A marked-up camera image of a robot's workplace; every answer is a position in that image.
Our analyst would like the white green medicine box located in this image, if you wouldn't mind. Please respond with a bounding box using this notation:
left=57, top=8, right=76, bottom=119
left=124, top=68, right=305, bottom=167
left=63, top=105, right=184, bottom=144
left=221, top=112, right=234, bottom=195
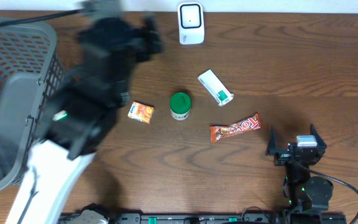
left=198, top=70, right=234, bottom=106

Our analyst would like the grey plastic basket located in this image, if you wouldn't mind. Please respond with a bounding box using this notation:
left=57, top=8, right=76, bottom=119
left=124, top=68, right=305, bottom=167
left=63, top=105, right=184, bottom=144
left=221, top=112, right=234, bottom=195
left=0, top=22, right=65, bottom=191

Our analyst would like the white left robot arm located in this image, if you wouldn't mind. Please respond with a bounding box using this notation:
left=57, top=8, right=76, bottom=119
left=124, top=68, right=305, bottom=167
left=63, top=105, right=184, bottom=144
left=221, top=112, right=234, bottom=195
left=7, top=17, right=149, bottom=223

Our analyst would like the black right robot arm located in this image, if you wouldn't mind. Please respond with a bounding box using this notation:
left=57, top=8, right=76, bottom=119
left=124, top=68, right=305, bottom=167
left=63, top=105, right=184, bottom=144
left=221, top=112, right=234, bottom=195
left=136, top=19, right=333, bottom=213

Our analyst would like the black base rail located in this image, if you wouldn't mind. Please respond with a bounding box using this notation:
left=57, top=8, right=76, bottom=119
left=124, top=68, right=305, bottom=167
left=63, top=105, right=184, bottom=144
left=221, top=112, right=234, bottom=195
left=57, top=203, right=347, bottom=224

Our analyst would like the orange chocolate bar wrapper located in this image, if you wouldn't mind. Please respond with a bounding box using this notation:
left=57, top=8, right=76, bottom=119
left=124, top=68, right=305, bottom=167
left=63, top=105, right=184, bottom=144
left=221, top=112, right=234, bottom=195
left=209, top=113, right=262, bottom=143

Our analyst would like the white barcode scanner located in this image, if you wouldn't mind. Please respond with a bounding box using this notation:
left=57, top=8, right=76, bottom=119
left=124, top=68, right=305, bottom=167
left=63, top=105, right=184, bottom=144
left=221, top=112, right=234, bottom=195
left=177, top=2, right=205, bottom=45

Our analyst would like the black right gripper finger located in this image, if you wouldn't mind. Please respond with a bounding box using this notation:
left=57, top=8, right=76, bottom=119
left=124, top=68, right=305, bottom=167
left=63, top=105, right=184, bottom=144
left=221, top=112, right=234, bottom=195
left=265, top=126, right=277, bottom=156
left=310, top=124, right=327, bottom=149

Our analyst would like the green lidded jar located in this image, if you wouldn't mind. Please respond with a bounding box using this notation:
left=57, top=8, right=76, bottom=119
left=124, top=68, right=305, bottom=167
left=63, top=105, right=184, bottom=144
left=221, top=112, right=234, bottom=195
left=170, top=92, right=191, bottom=120

